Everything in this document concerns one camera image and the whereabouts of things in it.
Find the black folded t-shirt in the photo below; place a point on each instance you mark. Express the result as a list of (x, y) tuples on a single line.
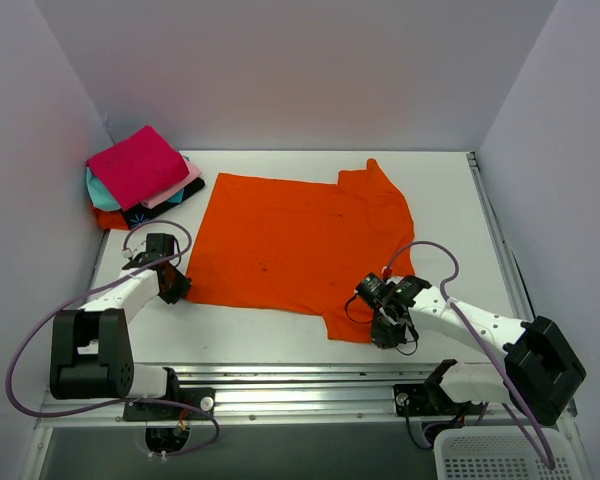
[(140, 214)]

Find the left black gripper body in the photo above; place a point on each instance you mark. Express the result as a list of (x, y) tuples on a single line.
[(177, 285)]

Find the aluminium mounting rail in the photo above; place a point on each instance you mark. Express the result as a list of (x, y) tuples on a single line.
[(283, 394)]

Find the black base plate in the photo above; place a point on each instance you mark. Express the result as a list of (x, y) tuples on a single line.
[(413, 400), (202, 398)]

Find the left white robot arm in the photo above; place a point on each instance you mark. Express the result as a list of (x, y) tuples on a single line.
[(91, 353)]

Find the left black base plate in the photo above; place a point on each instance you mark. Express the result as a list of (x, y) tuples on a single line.
[(202, 398)]

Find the white plastic basket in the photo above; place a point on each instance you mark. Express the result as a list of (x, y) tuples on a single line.
[(502, 452)]

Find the orange t-shirt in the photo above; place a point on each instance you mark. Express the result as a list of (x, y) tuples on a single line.
[(109, 220), (299, 246)]

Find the teal folded t-shirt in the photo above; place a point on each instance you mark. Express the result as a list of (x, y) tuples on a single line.
[(100, 196)]

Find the orange folded t-shirt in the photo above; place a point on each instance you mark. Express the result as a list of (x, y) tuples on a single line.
[(109, 220)]

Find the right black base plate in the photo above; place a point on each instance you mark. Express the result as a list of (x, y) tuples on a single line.
[(413, 400)]

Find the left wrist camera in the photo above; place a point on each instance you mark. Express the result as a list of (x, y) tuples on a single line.
[(130, 253)]

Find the magenta folded t-shirt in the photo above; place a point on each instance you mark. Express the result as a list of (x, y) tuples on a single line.
[(138, 168)]

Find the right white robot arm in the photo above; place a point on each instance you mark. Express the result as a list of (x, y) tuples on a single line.
[(530, 364)]

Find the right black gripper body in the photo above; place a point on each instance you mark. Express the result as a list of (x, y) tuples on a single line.
[(387, 331)]

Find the pink folded t-shirt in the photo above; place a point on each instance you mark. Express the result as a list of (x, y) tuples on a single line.
[(175, 193)]

